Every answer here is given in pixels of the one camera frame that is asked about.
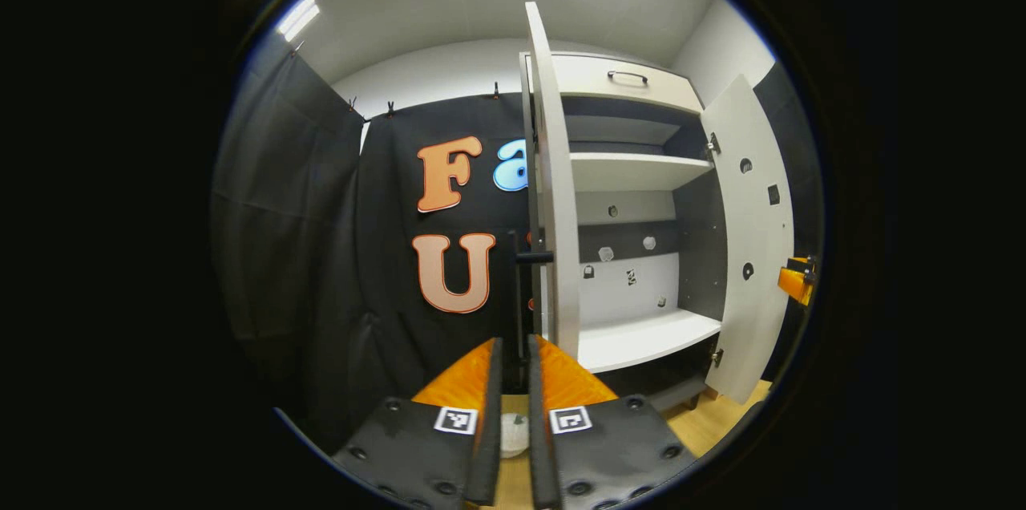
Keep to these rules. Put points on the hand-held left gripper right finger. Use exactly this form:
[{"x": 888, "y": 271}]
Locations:
[{"x": 541, "y": 430}]

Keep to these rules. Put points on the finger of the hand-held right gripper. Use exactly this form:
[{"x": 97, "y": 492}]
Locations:
[{"x": 796, "y": 283}]

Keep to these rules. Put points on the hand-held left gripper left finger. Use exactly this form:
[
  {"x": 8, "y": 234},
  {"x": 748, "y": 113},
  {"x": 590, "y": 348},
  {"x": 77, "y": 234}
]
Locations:
[{"x": 487, "y": 430}]

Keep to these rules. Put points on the beige cabinet door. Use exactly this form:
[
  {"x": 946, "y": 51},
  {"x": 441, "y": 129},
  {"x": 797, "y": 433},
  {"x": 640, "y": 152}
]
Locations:
[
  {"x": 557, "y": 213},
  {"x": 749, "y": 213}
]

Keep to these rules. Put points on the grey double-door shoe cabinet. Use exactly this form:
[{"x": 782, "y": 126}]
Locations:
[{"x": 701, "y": 253}]

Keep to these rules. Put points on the metal door hinge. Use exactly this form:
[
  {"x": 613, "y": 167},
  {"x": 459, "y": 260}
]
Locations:
[
  {"x": 716, "y": 358},
  {"x": 712, "y": 143}
]

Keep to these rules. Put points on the white cabinet bottom shelf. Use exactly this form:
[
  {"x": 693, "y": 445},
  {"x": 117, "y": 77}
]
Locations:
[{"x": 641, "y": 342}]

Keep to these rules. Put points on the white cabinet shelf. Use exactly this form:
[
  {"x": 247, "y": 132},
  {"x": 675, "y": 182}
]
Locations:
[
  {"x": 641, "y": 342},
  {"x": 633, "y": 172}
]

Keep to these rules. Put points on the beige cabinet drawer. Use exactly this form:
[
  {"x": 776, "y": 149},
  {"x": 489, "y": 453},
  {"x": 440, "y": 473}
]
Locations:
[{"x": 577, "y": 77}]

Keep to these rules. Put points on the black backdrop cloth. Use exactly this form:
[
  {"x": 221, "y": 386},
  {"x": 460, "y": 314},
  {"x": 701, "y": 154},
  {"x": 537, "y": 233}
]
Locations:
[{"x": 304, "y": 253}]

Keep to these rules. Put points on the ceiling strip light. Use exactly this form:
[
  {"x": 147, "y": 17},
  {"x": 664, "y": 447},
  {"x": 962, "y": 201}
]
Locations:
[{"x": 298, "y": 17}]

